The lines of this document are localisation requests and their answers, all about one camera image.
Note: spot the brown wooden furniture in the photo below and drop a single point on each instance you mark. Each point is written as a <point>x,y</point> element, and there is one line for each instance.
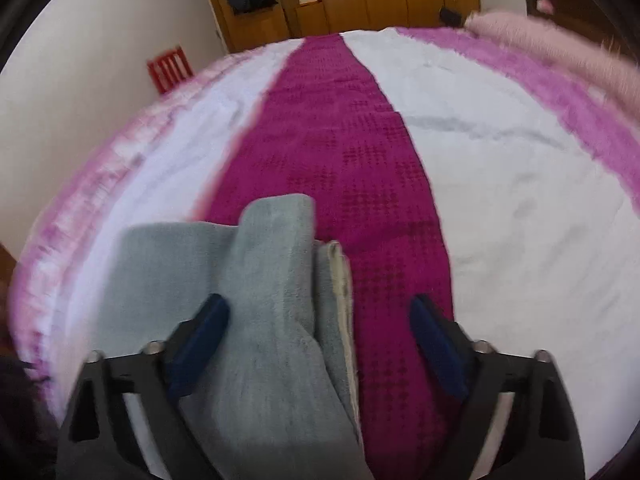
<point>6,265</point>

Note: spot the red chair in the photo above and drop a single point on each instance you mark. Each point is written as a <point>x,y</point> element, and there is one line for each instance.
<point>170,70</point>

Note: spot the grey towel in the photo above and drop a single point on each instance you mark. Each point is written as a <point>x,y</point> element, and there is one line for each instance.
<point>270,360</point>

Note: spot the pale pink fluffy blanket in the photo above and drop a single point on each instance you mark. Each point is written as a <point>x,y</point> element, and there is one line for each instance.
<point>550,45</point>

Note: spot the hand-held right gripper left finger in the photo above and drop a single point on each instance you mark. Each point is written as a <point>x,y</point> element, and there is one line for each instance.
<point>200,345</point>

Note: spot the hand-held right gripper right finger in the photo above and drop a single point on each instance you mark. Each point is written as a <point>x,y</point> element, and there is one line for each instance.
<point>440,350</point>

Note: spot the small black object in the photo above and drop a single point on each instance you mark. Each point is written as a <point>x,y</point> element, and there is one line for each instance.
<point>451,17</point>

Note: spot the dark cloth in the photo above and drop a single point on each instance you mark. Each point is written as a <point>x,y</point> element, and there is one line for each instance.
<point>22,420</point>

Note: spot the pink and white striped blanket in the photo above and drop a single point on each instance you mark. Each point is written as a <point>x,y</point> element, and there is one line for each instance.
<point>350,160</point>

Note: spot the dark wooden headboard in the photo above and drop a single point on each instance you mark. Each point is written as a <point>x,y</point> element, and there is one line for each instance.
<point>575,10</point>

